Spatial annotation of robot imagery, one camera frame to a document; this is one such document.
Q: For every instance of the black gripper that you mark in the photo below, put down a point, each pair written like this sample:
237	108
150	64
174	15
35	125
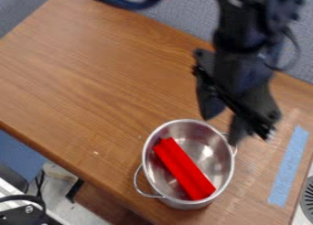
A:
233	81

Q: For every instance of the silver metal pot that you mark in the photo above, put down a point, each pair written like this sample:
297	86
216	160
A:
208	148

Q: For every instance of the grey fan grille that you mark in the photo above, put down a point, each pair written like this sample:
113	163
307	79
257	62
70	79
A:
307	199

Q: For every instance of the blue tape strip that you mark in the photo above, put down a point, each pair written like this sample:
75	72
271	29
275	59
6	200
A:
281	188

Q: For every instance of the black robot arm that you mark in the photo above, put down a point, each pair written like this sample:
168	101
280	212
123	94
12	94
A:
255	27

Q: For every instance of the red rectangular block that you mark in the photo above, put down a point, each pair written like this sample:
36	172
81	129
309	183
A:
190	177

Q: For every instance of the black device with handle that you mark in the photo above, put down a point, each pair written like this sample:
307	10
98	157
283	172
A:
26	215

